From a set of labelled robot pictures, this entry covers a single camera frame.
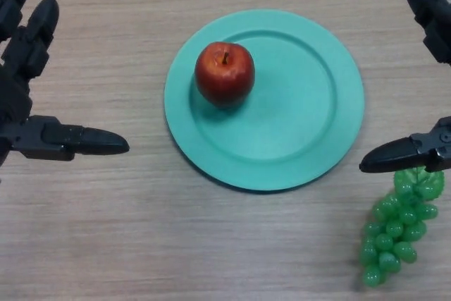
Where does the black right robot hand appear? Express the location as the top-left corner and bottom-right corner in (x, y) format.
(358, 0), (451, 175)

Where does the green round plate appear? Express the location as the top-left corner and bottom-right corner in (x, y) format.
(163, 10), (365, 195)

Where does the red apple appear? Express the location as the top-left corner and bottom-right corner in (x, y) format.
(194, 42), (256, 110)

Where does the green grape bunch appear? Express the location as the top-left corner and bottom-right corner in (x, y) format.
(358, 166), (447, 288)

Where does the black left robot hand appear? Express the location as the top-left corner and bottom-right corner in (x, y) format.
(0, 0), (131, 168)

